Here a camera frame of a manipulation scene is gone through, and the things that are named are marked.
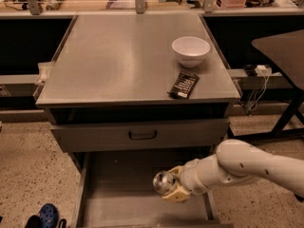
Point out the grey metal drawer cabinet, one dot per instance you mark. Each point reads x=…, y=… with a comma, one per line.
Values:
x=118, y=68

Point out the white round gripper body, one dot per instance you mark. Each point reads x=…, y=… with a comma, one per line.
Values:
x=189, y=177

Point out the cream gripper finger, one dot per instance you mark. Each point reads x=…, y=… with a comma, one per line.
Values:
x=175, y=172
x=175, y=193

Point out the black snack bar packet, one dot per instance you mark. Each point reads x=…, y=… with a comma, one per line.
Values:
x=184, y=85

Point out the white ceramic bowl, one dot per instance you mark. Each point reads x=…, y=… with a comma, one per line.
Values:
x=190, y=51

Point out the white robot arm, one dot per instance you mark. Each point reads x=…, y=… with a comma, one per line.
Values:
x=234, y=163

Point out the closed grey top drawer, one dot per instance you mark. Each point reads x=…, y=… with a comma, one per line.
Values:
x=91, y=137

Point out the black drawer handle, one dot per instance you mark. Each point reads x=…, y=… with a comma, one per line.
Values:
x=142, y=136

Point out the open grey middle drawer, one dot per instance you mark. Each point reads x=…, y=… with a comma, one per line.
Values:
x=116, y=191

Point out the blue croc shoe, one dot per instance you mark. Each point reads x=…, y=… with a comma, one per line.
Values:
x=48, y=216

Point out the crushed 7up soda can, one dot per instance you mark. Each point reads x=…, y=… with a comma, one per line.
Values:
x=164, y=183

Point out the black side table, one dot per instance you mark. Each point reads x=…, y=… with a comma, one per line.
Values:
x=286, y=51

